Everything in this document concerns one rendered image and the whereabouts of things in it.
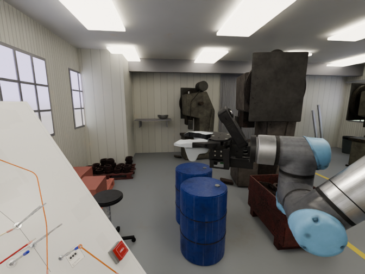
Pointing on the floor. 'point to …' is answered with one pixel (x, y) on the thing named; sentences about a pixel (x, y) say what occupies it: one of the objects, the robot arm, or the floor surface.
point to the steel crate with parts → (270, 210)
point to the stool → (114, 198)
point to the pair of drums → (200, 213)
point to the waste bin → (346, 144)
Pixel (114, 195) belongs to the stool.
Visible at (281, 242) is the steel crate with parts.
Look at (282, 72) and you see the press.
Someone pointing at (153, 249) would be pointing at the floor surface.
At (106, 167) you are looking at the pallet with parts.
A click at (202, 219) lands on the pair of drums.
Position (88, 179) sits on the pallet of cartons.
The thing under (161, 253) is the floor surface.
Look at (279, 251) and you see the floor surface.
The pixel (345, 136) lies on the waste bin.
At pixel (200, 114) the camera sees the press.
